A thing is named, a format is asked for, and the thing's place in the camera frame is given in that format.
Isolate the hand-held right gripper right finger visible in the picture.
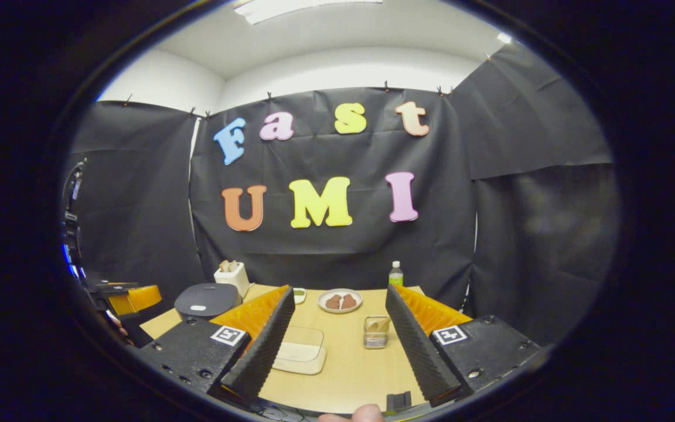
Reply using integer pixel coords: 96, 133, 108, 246
386, 284, 549, 408

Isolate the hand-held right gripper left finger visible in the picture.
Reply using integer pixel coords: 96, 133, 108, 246
138, 285, 295, 402

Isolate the clear rice container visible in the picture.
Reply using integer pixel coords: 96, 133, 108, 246
271, 326, 328, 376

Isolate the clear chopstick holder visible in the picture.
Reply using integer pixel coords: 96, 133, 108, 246
363, 316, 391, 350

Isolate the black rice cooker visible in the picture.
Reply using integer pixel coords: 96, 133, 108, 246
173, 283, 244, 322

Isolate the white utensil holder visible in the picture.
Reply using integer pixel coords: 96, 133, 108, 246
214, 260, 251, 298

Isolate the small black clamp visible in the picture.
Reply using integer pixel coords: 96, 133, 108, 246
385, 391, 414, 413

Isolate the white round plate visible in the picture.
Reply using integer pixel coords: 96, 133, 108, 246
318, 288, 364, 315

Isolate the black backdrop cloth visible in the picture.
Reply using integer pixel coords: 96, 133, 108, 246
62, 41, 619, 346

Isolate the long ceiling light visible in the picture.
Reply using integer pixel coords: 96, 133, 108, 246
233, 0, 384, 25

